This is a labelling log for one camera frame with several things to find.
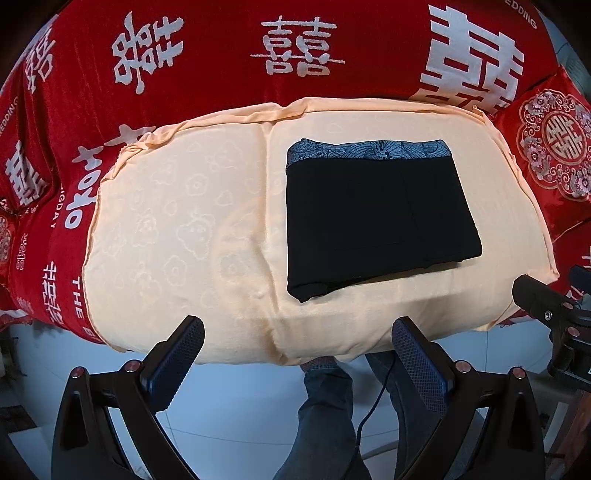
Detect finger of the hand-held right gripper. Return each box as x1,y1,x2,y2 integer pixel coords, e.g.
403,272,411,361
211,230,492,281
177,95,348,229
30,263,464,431
512,275,581,326
569,264,591,298

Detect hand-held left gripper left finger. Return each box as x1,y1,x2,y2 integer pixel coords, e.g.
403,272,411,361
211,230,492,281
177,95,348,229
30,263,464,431
51,315,206,480

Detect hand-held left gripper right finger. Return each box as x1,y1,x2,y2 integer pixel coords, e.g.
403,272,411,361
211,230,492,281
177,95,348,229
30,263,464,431
392,316,546,480

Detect black pants with grey waistband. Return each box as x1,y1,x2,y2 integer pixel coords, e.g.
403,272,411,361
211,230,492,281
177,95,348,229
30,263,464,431
284,137,484,304

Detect person's right leg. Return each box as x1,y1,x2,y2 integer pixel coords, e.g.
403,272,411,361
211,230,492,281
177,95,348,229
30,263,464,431
365,351,444,480

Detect wooden furniture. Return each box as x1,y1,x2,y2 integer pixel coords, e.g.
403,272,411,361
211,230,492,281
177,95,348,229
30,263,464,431
549,383,591,480

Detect peach patterned cloth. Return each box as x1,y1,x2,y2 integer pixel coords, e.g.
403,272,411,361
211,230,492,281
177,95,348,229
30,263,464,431
83,95,560,365

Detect person's legs in jeans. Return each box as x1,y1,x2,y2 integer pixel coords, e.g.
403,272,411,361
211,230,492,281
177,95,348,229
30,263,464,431
272,355,372,480

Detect red blanket with white characters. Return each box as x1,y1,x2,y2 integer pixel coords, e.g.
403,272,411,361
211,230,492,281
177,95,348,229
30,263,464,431
0,0,591,344

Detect black cable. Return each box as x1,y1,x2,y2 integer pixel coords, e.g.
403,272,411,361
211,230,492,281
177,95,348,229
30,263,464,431
355,355,400,467

